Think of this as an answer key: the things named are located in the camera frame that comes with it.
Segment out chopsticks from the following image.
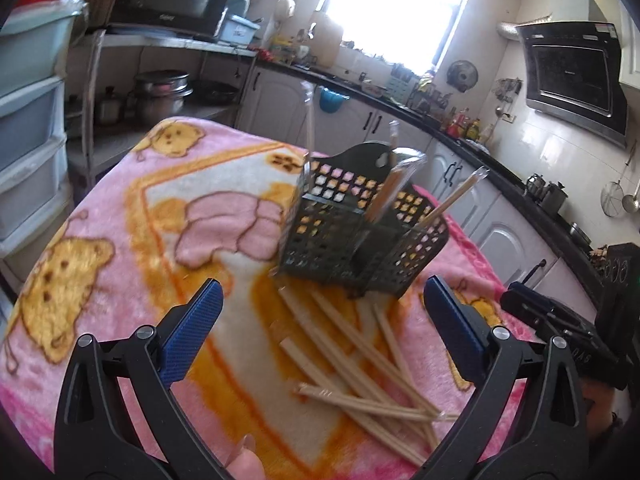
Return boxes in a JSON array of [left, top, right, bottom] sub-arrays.
[[293, 382, 459, 422], [388, 119, 399, 168], [364, 148, 427, 224], [416, 166, 490, 229], [278, 287, 426, 466], [310, 290, 442, 418], [302, 80, 314, 162]]

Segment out right hand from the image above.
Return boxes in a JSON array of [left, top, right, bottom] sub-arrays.
[[580, 377, 620, 441]]

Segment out left hand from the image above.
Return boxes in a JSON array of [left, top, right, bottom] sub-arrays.
[[224, 434, 266, 480]]

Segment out steel kettle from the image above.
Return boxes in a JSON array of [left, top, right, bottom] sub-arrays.
[[524, 174, 547, 202]]

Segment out pink bear blanket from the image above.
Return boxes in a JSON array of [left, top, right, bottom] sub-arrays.
[[0, 115, 542, 480]]

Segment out black range hood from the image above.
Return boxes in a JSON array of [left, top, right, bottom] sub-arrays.
[[516, 21, 628, 148]]

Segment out dark green utensil basket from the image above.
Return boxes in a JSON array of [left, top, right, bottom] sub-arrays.
[[277, 142, 449, 298]]

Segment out metal shelf rack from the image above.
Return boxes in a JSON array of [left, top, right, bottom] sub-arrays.
[[65, 29, 256, 197]]

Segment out blue hanging bin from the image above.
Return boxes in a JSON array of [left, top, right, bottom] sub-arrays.
[[319, 87, 349, 114]]

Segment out white plastic drawer unit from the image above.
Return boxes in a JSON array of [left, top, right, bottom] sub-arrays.
[[1, 0, 88, 302]]

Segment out cutting board by window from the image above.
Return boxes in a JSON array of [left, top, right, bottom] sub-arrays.
[[309, 12, 343, 68]]

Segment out grey plastic tray box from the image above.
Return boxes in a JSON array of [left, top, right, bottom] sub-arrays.
[[216, 14, 260, 47]]

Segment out wall fan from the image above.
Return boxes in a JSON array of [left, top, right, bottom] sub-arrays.
[[446, 60, 478, 93]]

